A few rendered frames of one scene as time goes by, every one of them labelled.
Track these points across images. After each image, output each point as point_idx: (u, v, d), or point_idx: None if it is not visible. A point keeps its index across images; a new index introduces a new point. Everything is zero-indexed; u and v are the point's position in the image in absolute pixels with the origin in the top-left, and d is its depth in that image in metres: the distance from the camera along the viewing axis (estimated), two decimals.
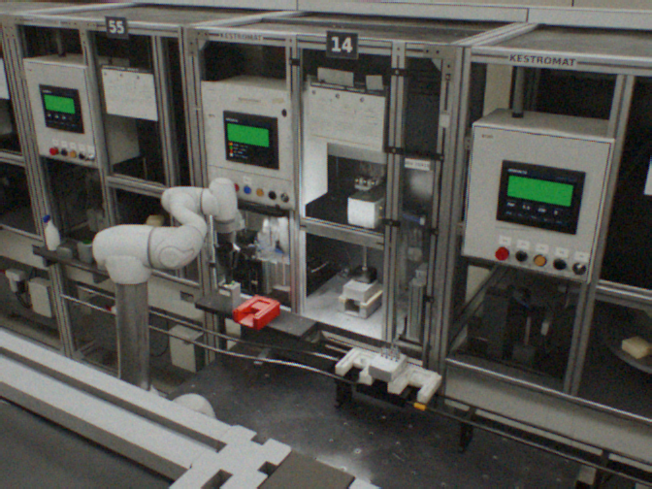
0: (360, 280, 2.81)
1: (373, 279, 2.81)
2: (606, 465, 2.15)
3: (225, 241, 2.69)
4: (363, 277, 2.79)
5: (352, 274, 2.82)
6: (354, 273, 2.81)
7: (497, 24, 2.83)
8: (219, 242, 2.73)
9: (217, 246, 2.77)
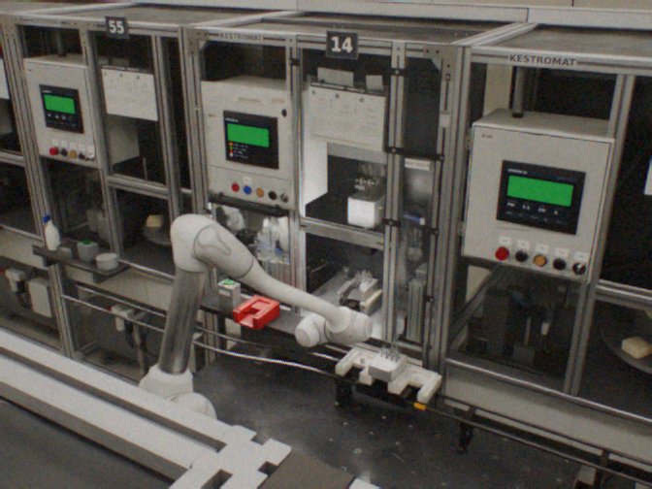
0: (361, 253, 2.76)
1: (374, 252, 2.76)
2: (606, 465, 2.15)
3: None
4: (364, 249, 2.74)
5: (353, 246, 2.77)
6: (355, 245, 2.76)
7: (497, 24, 2.83)
8: None
9: (342, 292, 2.66)
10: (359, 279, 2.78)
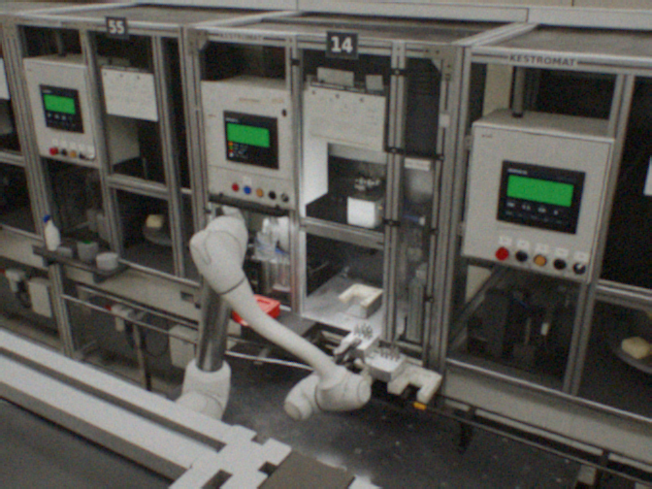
0: (361, 253, 2.76)
1: (374, 252, 2.76)
2: (606, 465, 2.15)
3: None
4: (364, 249, 2.74)
5: (353, 246, 2.77)
6: (355, 245, 2.76)
7: (497, 24, 2.83)
8: None
9: (339, 352, 2.35)
10: (359, 338, 2.48)
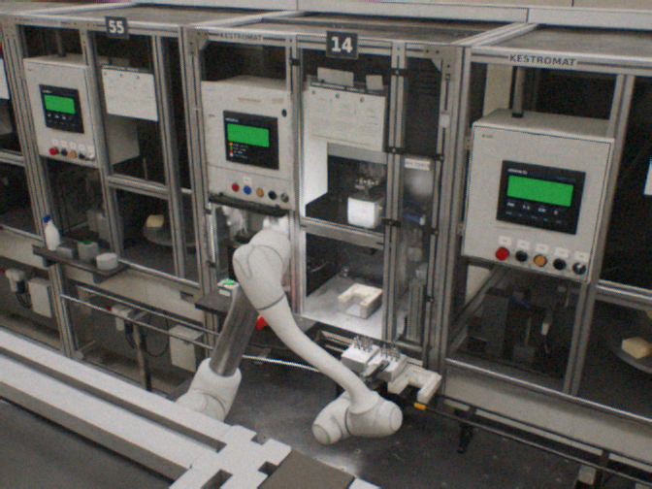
0: (361, 253, 2.76)
1: (374, 252, 2.76)
2: (606, 465, 2.15)
3: None
4: (364, 249, 2.74)
5: (353, 246, 2.77)
6: (355, 245, 2.76)
7: (497, 24, 2.83)
8: None
9: (367, 374, 2.32)
10: (387, 360, 2.45)
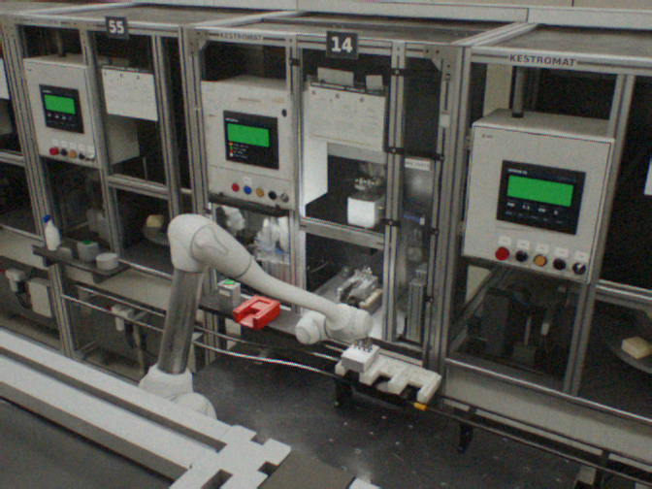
0: (361, 253, 2.76)
1: (374, 252, 2.76)
2: (606, 465, 2.15)
3: None
4: (364, 249, 2.74)
5: (353, 246, 2.77)
6: (355, 245, 2.76)
7: (497, 24, 2.83)
8: None
9: (342, 289, 2.66)
10: (360, 279, 2.79)
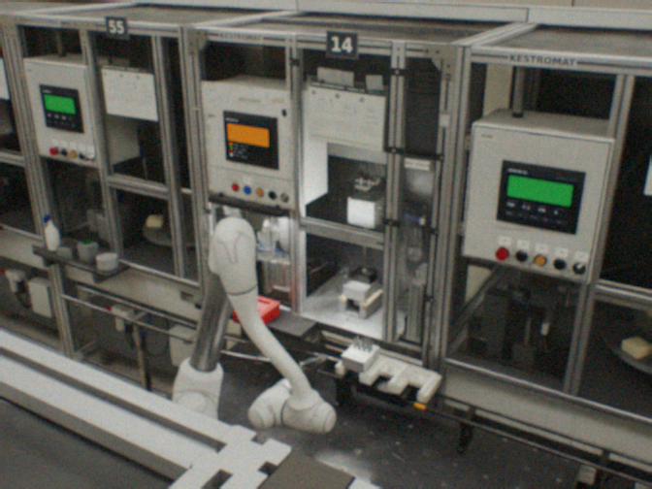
0: (360, 282, 2.81)
1: (373, 281, 2.81)
2: (606, 465, 2.15)
3: None
4: (363, 278, 2.80)
5: (352, 276, 2.82)
6: (354, 275, 2.81)
7: (497, 24, 2.83)
8: None
9: (305, 365, 2.44)
10: (325, 354, 2.57)
